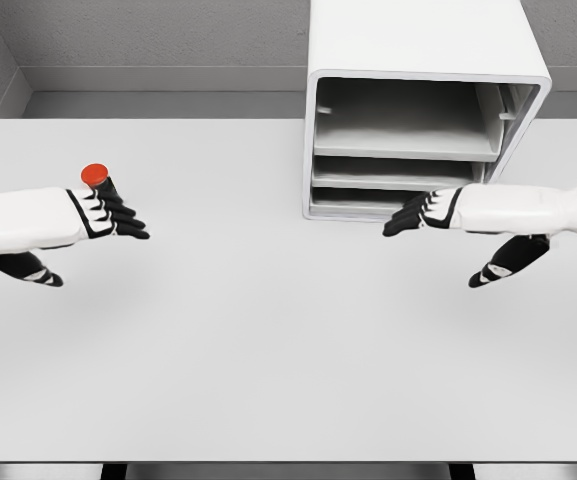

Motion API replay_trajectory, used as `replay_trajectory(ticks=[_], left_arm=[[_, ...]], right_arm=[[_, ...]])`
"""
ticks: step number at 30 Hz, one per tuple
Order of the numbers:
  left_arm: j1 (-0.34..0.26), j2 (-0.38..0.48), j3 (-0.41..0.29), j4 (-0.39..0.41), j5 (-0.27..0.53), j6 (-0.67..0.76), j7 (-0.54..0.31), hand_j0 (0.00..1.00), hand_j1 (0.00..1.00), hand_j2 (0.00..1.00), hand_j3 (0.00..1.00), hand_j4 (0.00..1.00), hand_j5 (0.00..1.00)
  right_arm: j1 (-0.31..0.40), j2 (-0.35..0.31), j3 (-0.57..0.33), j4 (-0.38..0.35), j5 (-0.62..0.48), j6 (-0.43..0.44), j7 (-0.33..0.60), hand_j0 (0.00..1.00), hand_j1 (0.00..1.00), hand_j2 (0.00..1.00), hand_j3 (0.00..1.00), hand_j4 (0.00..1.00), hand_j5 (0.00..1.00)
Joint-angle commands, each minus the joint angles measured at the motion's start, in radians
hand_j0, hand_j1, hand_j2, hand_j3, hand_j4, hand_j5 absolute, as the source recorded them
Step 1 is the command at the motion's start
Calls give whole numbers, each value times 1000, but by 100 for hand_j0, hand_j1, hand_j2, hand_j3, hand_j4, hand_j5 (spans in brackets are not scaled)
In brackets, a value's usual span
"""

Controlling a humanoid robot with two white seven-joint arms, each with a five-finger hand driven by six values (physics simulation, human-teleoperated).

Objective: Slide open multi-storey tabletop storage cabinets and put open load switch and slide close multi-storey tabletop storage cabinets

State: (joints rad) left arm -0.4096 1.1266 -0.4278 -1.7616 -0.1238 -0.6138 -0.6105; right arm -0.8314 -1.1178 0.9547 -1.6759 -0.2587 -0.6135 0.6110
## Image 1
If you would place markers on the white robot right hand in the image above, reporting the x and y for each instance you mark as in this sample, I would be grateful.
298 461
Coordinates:
508 210

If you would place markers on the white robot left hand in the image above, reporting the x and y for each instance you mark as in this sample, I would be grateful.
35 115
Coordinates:
23 220

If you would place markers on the white storage cabinet shell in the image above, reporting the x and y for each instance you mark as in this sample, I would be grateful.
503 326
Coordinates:
418 35

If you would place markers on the white cabinet drawer tray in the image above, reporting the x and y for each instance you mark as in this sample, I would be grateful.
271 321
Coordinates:
393 172
398 135

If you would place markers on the red button load switch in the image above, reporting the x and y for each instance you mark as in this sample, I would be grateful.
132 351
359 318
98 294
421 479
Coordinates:
94 173

